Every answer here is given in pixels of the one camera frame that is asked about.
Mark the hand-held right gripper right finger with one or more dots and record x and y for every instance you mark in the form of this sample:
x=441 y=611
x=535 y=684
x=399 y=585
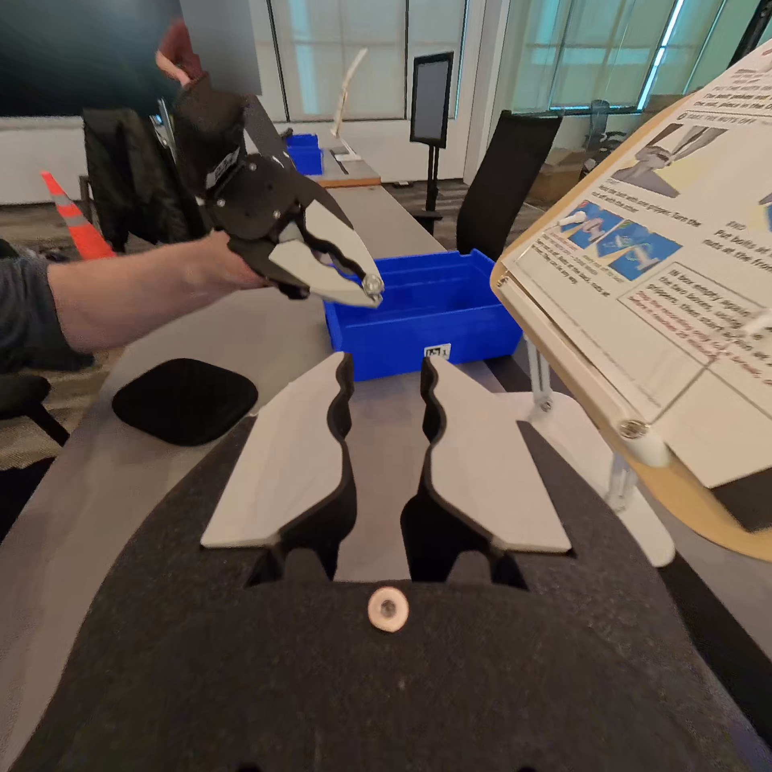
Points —
x=488 y=482

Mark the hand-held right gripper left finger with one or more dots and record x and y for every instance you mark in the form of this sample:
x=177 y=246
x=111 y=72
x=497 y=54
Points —
x=283 y=476

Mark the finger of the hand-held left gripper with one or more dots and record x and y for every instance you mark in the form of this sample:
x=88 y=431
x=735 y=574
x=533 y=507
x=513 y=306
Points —
x=338 y=235
x=313 y=277

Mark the silver hex bolt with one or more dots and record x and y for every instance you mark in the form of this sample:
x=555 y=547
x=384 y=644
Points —
x=374 y=283

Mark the blue bin with square label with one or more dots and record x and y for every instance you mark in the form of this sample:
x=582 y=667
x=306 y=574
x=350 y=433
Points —
x=422 y=344

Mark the person's left forearm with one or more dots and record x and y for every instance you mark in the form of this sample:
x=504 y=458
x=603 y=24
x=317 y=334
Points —
x=120 y=295

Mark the person's left hand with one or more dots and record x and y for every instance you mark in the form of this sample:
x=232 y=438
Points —
x=223 y=265

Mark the wooden desk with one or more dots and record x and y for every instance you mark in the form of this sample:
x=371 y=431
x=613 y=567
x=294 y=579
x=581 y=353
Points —
x=356 y=178

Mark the small blue bin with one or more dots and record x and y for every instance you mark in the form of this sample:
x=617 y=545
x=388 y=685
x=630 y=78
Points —
x=304 y=157

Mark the black monitor tripod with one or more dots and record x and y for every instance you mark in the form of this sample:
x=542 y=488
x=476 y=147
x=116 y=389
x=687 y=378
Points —
x=432 y=181

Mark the black jacket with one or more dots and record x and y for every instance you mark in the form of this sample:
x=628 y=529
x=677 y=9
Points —
x=132 y=175

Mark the black wrist rest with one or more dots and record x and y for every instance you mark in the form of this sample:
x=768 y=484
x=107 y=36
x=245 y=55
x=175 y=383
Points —
x=181 y=401

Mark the thin white stand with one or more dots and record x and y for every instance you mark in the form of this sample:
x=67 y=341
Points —
x=347 y=96

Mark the black monitor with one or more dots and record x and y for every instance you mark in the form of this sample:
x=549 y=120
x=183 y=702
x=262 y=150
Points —
x=431 y=99

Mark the orange traffic cone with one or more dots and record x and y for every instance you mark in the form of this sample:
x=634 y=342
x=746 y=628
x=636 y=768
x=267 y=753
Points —
x=78 y=223

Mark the wooden stand board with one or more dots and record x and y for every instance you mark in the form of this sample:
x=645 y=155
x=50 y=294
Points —
x=681 y=512

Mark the cardboard box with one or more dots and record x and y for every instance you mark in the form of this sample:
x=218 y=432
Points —
x=567 y=172

